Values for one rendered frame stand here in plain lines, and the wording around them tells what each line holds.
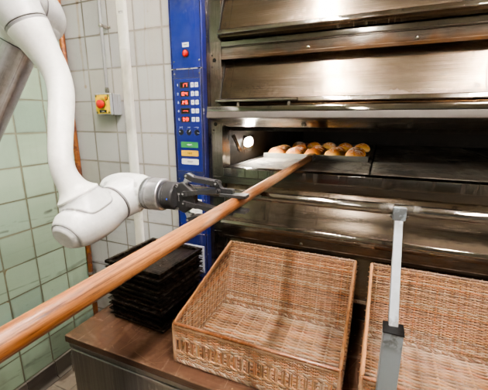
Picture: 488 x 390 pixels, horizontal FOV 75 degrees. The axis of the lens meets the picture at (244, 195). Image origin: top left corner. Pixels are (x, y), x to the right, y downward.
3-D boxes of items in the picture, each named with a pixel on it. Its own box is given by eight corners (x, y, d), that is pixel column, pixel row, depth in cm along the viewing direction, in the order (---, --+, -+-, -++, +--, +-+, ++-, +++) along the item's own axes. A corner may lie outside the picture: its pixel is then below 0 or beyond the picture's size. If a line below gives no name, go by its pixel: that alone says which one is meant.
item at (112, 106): (107, 114, 161) (104, 94, 159) (122, 114, 158) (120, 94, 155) (95, 114, 155) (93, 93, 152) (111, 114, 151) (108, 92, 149)
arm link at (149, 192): (160, 204, 94) (177, 206, 92) (139, 213, 86) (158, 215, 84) (159, 174, 92) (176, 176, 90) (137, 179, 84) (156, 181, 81)
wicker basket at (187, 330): (230, 292, 153) (229, 238, 146) (353, 320, 132) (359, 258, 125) (170, 362, 109) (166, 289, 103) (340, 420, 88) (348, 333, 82)
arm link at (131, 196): (164, 200, 96) (135, 224, 85) (123, 196, 101) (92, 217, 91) (156, 167, 91) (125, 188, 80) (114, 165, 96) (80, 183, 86)
